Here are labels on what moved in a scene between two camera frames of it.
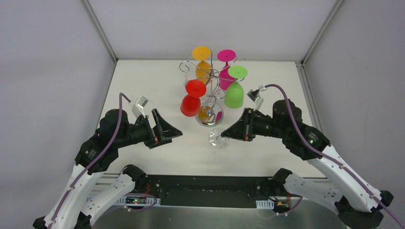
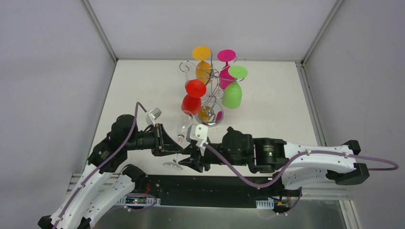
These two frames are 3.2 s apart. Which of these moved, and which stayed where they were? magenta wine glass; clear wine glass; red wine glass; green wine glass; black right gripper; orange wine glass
Moved: black right gripper; clear wine glass
Stayed: red wine glass; orange wine glass; green wine glass; magenta wine glass
